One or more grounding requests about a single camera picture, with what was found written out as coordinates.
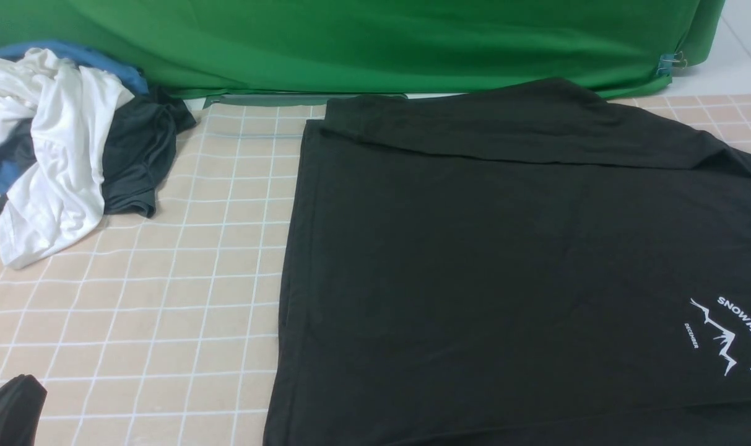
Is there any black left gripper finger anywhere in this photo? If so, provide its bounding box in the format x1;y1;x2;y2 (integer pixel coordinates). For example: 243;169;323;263
0;375;47;445

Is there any dark gray long-sleeve top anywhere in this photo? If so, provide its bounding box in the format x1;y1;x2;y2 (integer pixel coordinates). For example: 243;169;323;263
264;79;751;445

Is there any beige grid tablecloth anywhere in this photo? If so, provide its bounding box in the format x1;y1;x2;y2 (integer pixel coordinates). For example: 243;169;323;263
0;93;751;446

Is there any blue crumpled garment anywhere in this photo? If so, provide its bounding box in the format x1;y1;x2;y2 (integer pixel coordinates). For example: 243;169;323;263
0;40;149;194

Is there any dark gray crumpled garment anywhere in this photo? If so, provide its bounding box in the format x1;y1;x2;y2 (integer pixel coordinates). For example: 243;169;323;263
0;85;197;218

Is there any white crumpled garment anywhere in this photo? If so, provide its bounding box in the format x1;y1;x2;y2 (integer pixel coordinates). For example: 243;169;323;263
0;48;134;270

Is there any green backdrop cloth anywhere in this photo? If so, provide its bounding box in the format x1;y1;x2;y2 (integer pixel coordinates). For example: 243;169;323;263
0;1;724;98

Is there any blue binder clip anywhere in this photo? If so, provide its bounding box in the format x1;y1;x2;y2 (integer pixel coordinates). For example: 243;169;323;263
656;51;688;77

